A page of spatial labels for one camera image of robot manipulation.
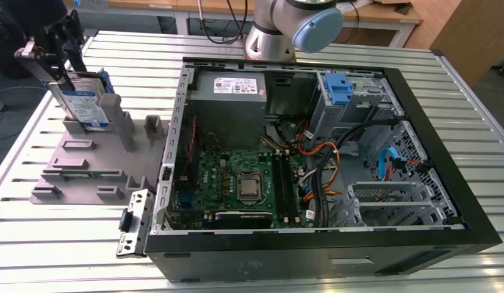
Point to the silver CPU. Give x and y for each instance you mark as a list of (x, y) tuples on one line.
[(249, 186)]

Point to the silver drive cage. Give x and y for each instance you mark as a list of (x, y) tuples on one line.
[(335, 119)]

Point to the black RAM slot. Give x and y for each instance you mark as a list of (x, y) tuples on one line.
[(290, 183), (278, 183)]

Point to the brown wooden cabinet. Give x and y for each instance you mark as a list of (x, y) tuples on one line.
[(470, 30)]

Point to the silver expansion slot bracket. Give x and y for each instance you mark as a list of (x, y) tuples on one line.
[(137, 213)]

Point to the black graphics card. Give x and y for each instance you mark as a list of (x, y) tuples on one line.
[(242, 218)]

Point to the grey parts rack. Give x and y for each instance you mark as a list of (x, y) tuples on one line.
[(91, 152)]

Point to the black PC case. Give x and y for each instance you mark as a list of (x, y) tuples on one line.
[(275, 259)]

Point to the hard disk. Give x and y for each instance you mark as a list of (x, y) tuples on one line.
[(83, 105)]

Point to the blue drive cage latch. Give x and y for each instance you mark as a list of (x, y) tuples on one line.
[(335, 88)]

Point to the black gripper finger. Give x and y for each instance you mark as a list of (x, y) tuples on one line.
[(51, 68), (75, 56)]

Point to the CPU socket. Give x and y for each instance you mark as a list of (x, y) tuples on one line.
[(249, 201)]

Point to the wooden desk white frame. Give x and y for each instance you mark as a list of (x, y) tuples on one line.
[(381, 17), (125, 4)]

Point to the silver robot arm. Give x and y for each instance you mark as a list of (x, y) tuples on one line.
[(267, 39)]

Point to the black waste bin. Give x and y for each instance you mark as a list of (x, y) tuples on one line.
[(9, 65)]

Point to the green motherboard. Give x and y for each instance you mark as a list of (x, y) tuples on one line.
[(218, 183)]

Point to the grey power supply unit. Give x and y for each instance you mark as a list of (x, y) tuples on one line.
[(230, 122)]

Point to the green RAM stick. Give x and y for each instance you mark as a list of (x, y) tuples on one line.
[(87, 175)]

